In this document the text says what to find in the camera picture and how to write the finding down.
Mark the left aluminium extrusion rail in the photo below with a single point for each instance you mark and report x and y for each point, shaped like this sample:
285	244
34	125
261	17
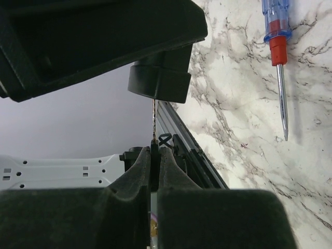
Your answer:
189	156

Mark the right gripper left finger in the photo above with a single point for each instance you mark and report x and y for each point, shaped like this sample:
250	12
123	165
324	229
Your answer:
75	203

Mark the blue red screwdriver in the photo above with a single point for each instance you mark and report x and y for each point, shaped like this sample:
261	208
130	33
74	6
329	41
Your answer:
278	32

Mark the black padlock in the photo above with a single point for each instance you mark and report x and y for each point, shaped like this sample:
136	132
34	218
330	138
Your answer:
163	76

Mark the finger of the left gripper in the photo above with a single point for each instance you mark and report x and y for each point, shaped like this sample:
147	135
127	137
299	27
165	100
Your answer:
51	45

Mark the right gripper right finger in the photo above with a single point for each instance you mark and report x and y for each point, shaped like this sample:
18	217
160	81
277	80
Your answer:
193	217

